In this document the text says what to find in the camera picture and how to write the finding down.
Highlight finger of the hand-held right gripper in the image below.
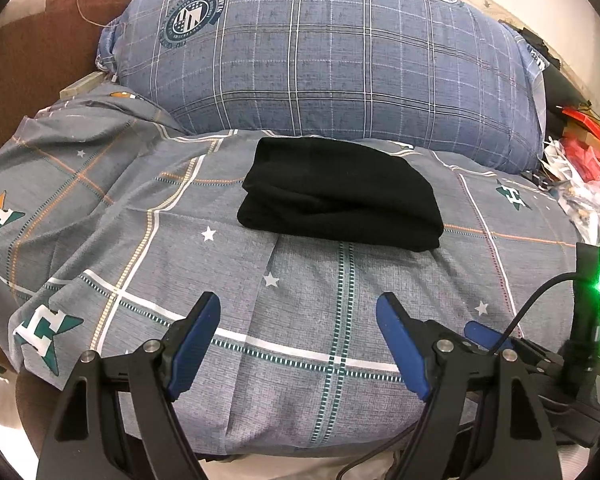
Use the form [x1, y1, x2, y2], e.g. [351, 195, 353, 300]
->
[464, 321, 564, 377]

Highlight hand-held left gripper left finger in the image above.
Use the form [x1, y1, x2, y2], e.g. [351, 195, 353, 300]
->
[35, 291, 222, 480]

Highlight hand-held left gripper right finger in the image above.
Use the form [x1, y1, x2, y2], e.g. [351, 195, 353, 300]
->
[375, 292, 563, 480]

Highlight black pants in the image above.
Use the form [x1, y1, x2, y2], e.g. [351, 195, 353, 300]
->
[236, 136, 444, 254]

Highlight grey printed blanket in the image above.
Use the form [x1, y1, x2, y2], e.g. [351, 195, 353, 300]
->
[0, 85, 600, 462]

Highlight white plastic bags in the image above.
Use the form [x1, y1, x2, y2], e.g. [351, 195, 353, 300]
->
[539, 135, 600, 252]

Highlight red packets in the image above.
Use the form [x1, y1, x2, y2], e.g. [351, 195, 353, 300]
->
[555, 104, 600, 183]

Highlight dark cloth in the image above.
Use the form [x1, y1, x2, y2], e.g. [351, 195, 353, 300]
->
[500, 19, 600, 128]

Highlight beige wooden block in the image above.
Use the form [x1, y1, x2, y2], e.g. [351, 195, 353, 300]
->
[60, 72, 104, 99]

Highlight blue plaid pillow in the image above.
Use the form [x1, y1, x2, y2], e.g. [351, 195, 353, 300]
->
[95, 0, 549, 175]

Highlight black cable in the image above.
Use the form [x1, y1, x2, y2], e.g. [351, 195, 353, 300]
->
[495, 271, 581, 353]

